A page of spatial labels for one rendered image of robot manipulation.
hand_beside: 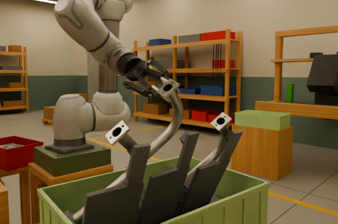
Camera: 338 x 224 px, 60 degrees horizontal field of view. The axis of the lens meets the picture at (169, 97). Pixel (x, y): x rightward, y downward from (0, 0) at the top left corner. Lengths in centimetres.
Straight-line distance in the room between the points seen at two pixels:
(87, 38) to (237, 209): 69
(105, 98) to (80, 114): 15
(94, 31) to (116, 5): 60
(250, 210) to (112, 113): 87
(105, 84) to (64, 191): 68
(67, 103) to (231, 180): 85
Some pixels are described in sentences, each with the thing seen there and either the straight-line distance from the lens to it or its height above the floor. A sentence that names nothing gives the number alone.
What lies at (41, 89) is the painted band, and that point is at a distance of 1163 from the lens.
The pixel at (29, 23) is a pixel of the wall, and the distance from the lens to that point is 1164.
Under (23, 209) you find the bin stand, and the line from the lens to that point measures 221.
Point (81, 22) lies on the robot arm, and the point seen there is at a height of 147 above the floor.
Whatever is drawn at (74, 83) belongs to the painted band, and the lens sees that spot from 1216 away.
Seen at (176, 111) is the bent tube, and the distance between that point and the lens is 85.
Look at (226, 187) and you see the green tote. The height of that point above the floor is 89.
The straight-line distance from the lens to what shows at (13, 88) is 1070.
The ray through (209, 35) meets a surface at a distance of 635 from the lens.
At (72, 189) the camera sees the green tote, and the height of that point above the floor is 93.
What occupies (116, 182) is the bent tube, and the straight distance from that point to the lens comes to 81.
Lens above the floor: 131
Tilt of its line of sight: 5 degrees down
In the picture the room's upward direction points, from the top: straight up
